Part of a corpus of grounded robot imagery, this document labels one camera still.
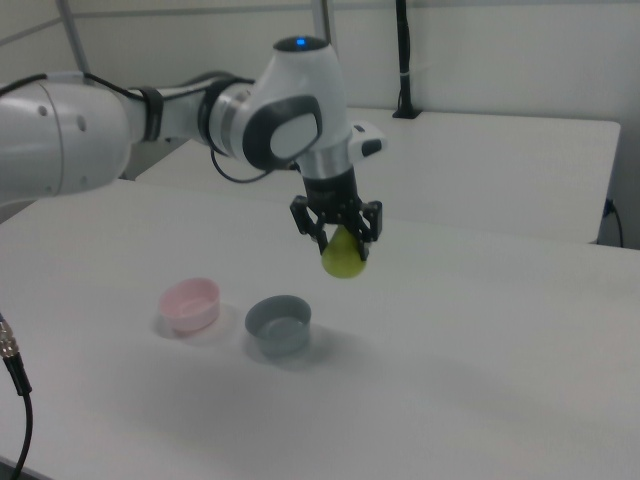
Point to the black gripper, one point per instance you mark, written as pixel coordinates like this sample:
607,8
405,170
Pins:
331,197

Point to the grey metal partition post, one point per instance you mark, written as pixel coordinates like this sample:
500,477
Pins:
324,22
75,35

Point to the black camera pole with base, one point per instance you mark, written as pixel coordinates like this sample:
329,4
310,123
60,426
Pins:
404,60

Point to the pink plastic bowl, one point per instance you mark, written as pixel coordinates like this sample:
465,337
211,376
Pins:
192,322

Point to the green yellow pear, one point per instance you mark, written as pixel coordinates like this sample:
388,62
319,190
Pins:
342,262

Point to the grey plastic bowl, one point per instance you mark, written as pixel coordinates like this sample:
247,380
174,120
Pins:
277,345

